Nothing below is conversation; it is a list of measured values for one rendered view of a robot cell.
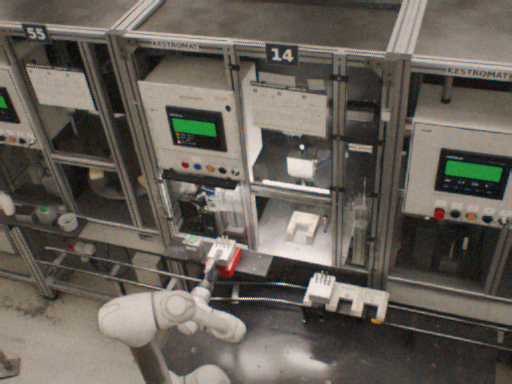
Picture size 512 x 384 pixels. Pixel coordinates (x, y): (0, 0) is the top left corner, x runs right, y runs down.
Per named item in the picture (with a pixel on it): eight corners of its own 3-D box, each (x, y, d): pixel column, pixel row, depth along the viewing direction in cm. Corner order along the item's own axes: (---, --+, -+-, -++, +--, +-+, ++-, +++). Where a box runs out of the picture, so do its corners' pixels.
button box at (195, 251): (186, 259, 286) (182, 242, 278) (192, 247, 291) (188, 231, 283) (201, 262, 283) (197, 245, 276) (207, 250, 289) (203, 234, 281)
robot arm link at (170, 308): (194, 286, 207) (156, 293, 206) (190, 282, 189) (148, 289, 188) (200, 323, 204) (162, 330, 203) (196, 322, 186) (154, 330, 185)
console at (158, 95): (156, 171, 265) (134, 85, 234) (181, 135, 285) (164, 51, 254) (242, 185, 253) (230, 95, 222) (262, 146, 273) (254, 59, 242)
